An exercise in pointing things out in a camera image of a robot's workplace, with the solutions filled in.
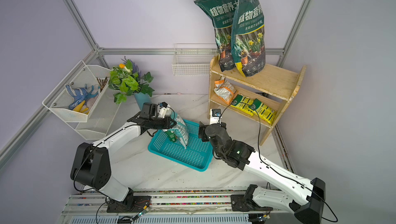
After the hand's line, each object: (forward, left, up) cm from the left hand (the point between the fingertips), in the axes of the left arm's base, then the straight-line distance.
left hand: (176, 122), depth 88 cm
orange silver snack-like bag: (+14, -28, +12) cm, 34 cm away
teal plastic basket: (-13, -13, -14) cm, 23 cm away
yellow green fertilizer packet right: (+1, -48, +10) cm, 49 cm away
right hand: (-10, -18, +12) cm, 24 cm away
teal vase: (+18, +24, +2) cm, 30 cm away
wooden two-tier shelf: (+13, -52, +7) cm, 54 cm away
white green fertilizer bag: (-4, +3, -7) cm, 9 cm away
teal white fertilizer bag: (-6, -3, +1) cm, 6 cm away
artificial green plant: (+16, +27, +20) cm, 37 cm away
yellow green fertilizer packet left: (+8, -38, +9) cm, 40 cm away
